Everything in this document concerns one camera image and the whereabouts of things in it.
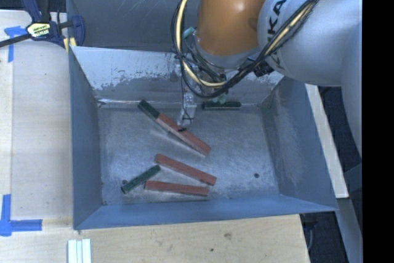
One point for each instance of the grey metal bin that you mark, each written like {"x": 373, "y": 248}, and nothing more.
{"x": 240, "y": 144}

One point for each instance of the red-brown block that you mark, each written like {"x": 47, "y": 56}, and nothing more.
{"x": 191, "y": 137}
{"x": 187, "y": 169}
{"x": 177, "y": 188}

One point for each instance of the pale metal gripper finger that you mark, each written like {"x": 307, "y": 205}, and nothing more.
{"x": 184, "y": 114}
{"x": 192, "y": 111}

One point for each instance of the dark green flat block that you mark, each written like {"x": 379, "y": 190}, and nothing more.
{"x": 147, "y": 109}
{"x": 221, "y": 105}
{"x": 140, "y": 179}

